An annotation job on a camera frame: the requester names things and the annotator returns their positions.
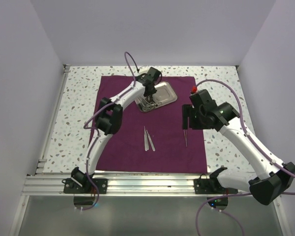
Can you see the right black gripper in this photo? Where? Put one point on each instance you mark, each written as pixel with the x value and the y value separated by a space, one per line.
pixel 188 110

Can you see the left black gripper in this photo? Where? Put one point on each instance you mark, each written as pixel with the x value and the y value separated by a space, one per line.
pixel 153 91

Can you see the steel tweezers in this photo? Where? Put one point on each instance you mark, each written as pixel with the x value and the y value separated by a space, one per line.
pixel 185 137

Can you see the purple surgical wrap cloth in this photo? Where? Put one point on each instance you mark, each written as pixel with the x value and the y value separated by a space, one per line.
pixel 125 151

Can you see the steel surgical scissors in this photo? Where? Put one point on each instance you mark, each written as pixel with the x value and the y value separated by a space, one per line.
pixel 147 106

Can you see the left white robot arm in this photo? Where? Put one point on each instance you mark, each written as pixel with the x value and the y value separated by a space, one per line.
pixel 107 121

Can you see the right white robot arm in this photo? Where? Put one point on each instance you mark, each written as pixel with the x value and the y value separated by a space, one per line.
pixel 271 176

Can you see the stainless steel instrument tray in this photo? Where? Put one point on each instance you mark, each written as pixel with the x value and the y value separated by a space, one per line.
pixel 165 94

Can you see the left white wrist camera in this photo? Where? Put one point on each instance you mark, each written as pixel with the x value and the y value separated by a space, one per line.
pixel 143 70

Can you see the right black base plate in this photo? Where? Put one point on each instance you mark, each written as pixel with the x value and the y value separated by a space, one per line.
pixel 211 186

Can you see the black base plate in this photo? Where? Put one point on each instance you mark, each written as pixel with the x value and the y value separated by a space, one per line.
pixel 71 187
pixel 211 186

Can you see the aluminium mounting rail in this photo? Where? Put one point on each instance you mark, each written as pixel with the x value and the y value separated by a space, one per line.
pixel 123 184

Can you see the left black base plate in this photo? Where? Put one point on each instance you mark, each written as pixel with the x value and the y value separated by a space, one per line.
pixel 71 187

